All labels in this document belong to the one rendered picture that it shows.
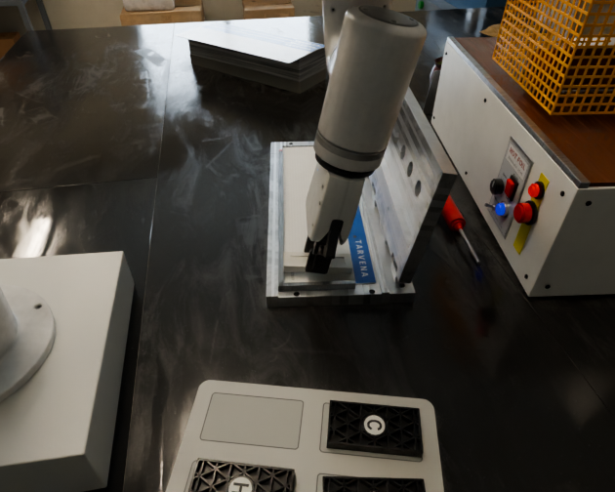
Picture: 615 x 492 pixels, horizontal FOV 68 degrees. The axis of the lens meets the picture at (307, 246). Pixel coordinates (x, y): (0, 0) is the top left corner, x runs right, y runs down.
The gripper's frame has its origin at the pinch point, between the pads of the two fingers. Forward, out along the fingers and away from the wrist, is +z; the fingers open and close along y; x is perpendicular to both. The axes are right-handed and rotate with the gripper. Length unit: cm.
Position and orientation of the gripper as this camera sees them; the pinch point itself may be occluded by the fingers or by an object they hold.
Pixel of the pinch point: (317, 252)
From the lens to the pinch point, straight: 65.0
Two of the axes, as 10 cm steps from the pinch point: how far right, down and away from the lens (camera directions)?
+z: -2.1, 7.5, 6.3
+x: 9.8, 1.3, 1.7
